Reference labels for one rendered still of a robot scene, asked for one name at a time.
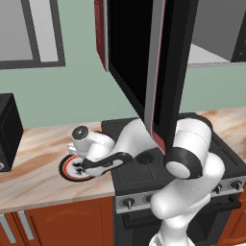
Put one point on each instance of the grey wall cupboard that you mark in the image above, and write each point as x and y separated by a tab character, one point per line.
214	29

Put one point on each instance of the black toaster oven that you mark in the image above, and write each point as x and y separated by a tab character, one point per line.
9	131

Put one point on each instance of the black stove with oven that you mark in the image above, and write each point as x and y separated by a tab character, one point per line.
141	179

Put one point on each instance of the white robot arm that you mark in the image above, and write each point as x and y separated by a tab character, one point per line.
192	141

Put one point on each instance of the red-brown base cupboard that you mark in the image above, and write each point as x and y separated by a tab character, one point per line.
235	224

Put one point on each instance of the black stove knob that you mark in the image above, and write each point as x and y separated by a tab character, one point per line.
148	198
236	184
217	188
128	202

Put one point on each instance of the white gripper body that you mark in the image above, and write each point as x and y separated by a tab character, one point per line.
72	148

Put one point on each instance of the black microwave door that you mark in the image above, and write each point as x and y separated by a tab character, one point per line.
179	64

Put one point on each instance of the grey framed window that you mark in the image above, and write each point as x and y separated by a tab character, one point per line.
29	32

